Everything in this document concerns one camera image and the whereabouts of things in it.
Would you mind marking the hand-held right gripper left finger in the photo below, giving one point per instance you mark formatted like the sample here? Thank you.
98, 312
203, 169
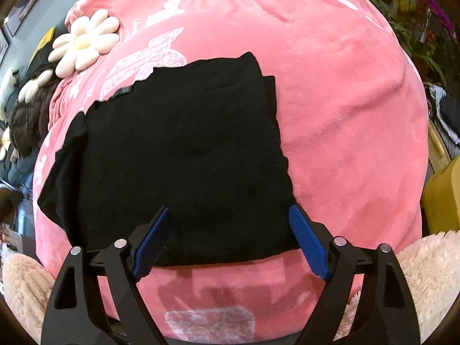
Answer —
154, 240

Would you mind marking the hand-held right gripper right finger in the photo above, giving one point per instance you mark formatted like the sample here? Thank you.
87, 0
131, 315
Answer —
309, 240

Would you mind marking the black garment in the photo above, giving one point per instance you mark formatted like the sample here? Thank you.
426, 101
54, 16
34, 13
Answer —
179, 151

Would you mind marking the grey clothes pile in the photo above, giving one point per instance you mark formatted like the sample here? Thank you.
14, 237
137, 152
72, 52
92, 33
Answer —
440, 115

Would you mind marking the fluffy beige rug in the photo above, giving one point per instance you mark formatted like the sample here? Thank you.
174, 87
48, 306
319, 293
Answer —
431, 276

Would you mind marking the pink printed blanket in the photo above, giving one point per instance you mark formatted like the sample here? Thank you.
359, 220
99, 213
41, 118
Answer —
341, 115

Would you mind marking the yellow box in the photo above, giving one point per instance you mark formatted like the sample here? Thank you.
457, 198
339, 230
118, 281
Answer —
444, 197

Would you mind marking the teal jacket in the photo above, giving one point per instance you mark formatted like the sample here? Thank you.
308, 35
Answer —
21, 172

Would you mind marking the dark brown puffer jacket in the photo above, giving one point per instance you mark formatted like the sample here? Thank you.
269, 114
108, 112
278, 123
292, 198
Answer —
30, 118

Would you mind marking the small daisy flower pillow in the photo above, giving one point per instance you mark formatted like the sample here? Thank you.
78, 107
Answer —
34, 88

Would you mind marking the white plush toy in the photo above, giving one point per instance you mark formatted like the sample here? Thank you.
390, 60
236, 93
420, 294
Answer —
8, 93

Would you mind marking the large daisy flower pillow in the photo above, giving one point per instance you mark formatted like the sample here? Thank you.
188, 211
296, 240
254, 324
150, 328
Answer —
81, 43

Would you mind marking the green potted plant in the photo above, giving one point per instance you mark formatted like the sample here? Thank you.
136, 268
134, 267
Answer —
413, 39

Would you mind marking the yellow cloth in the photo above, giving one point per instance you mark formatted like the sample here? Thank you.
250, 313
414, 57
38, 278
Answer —
46, 39

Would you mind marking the purple orchid flowers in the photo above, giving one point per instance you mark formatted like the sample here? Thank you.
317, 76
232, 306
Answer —
435, 7

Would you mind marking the wall picture frame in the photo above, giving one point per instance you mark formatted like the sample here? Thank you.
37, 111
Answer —
27, 7

